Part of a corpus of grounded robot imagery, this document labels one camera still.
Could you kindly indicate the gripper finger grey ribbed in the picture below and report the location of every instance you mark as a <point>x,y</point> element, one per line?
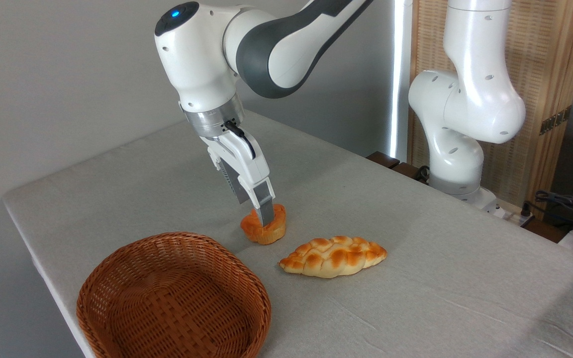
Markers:
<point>265,201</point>
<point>234,184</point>

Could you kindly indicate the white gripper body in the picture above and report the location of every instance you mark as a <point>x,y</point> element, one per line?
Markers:
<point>244,161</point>

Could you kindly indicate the small round golden bread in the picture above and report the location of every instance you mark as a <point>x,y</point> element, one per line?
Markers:
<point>274,232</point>

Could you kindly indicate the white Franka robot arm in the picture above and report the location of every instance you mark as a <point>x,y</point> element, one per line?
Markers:
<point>197,54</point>

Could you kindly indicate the long braided golden bread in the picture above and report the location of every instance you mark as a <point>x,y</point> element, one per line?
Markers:
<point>334,257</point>

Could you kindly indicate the dark brown wooden block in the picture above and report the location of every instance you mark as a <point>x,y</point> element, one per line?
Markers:
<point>383,159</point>
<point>408,171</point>

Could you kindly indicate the brown woven wicker basket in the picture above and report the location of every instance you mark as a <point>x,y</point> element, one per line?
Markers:
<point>207,318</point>

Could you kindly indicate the dark metal screen hinge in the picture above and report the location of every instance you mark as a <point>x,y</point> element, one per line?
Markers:
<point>555,120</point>

